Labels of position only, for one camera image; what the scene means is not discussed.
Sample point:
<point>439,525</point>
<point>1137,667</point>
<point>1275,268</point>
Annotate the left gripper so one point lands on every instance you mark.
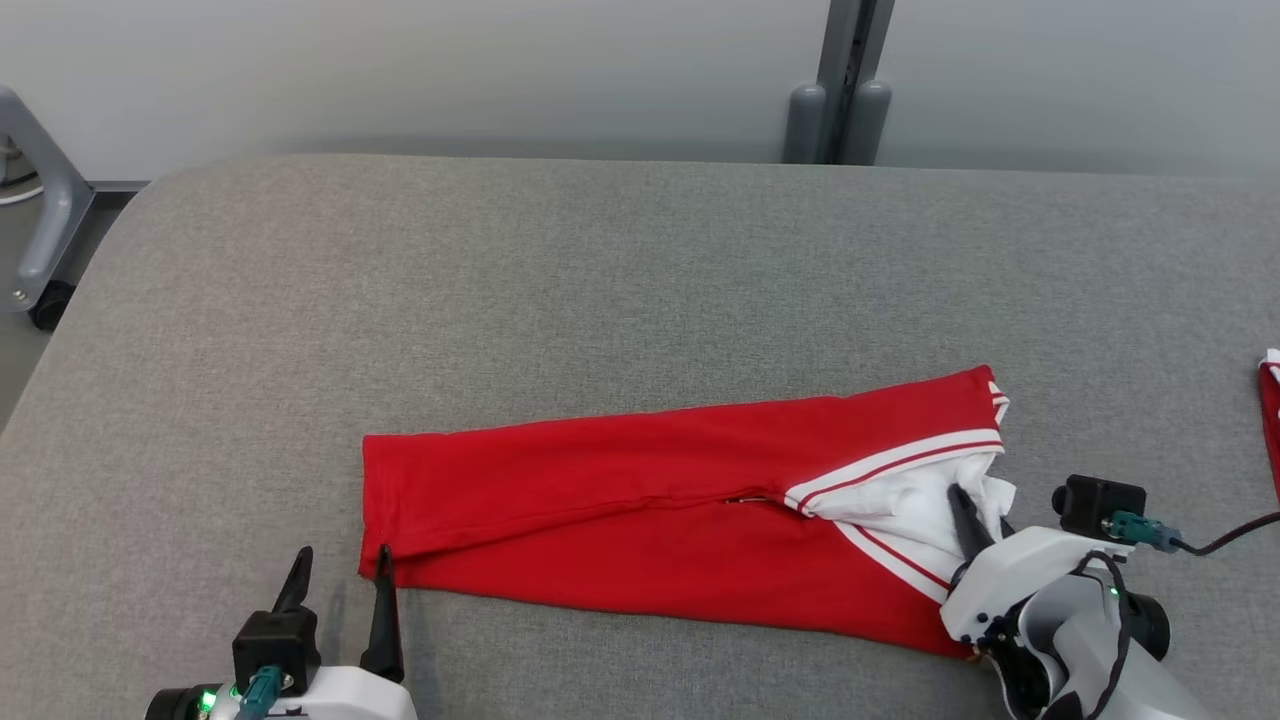
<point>360,700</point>

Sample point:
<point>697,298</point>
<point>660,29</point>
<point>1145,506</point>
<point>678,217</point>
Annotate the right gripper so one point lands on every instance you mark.
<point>1030,570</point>

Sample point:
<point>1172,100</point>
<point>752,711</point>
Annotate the red shirt with white sleeves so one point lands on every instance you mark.
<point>600,500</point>

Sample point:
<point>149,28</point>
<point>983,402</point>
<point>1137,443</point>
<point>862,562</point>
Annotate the red shorts with white stripes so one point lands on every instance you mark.
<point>1272,420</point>

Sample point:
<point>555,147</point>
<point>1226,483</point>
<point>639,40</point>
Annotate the black caster wheel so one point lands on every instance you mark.
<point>50,308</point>

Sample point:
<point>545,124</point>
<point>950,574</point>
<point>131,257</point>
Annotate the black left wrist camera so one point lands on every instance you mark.
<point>275,645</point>

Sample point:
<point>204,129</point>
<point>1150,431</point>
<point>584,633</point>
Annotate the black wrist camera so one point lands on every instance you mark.
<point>1098,505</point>
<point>275,645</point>

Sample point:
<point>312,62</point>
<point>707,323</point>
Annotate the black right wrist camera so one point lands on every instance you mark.
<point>1098,505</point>

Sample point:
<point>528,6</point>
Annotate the grey metal post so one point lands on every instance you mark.
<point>850,60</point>

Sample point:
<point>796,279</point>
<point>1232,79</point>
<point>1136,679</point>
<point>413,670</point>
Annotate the grey metal frame leg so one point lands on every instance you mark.
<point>55,210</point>

